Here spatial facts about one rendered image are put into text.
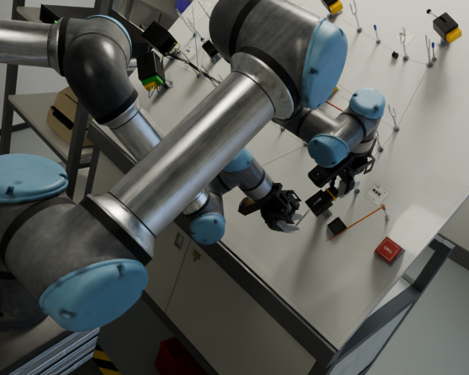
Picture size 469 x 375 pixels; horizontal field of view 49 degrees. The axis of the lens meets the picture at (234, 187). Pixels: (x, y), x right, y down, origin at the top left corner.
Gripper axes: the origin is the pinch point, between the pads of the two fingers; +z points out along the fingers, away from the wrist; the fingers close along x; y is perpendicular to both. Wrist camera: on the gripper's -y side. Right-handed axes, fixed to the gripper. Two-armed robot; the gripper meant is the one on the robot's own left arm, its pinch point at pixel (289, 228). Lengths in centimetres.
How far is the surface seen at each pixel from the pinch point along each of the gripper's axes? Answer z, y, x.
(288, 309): 9.9, 0.8, -19.7
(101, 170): -8, -85, 18
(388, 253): 8.5, 25.8, -1.8
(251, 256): 3.8, -12.1, -7.5
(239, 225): 0.3, -17.6, 0.7
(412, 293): 59, 16, 8
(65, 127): -19, -105, 32
